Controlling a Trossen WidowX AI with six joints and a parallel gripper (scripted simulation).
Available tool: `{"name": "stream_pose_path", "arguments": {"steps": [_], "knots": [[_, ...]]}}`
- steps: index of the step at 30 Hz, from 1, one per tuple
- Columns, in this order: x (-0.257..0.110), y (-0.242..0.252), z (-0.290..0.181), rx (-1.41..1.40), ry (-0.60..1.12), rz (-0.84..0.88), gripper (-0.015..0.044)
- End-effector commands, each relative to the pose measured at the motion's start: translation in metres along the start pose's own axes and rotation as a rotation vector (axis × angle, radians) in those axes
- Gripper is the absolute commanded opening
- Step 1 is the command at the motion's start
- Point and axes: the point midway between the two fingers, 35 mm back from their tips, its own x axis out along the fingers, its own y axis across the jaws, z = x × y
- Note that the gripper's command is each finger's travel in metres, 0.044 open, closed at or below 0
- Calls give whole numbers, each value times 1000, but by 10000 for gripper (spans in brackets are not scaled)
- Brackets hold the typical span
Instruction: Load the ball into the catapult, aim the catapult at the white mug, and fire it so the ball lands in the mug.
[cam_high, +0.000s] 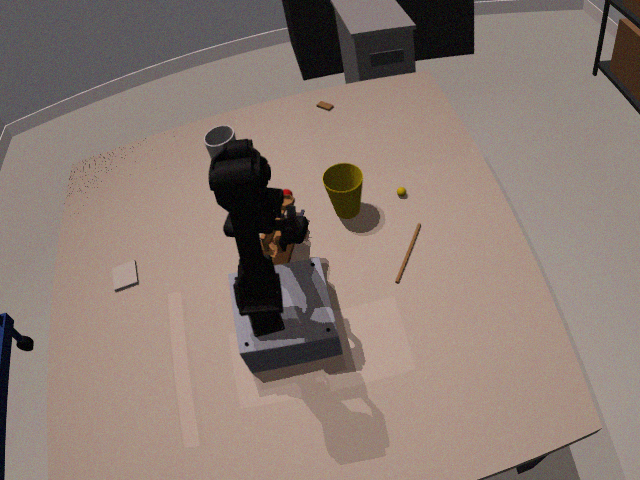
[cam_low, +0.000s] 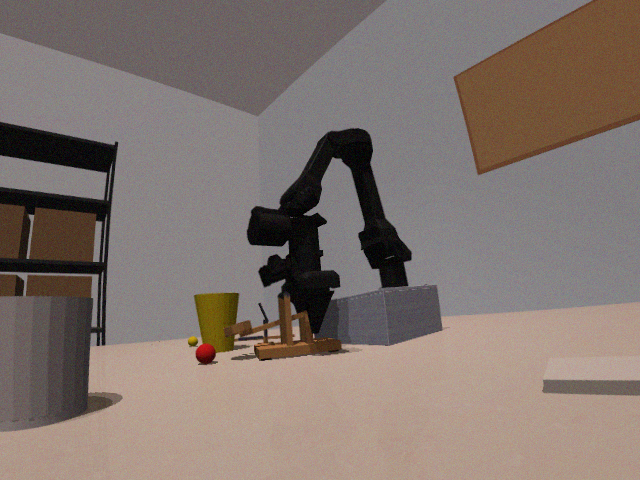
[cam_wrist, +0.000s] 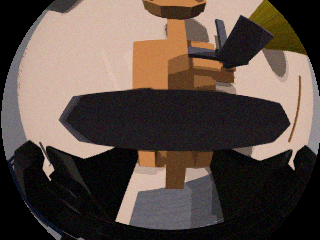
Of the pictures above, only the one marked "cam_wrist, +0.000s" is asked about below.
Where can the yellow tapered cup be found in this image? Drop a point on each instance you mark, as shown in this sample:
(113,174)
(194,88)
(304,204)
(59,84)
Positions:
(285,38)

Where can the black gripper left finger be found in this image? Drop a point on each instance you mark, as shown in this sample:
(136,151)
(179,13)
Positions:
(104,177)

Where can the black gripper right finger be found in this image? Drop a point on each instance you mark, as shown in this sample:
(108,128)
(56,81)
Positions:
(239,177)

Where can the grey cylinder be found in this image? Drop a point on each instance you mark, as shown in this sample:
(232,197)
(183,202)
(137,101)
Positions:
(61,5)

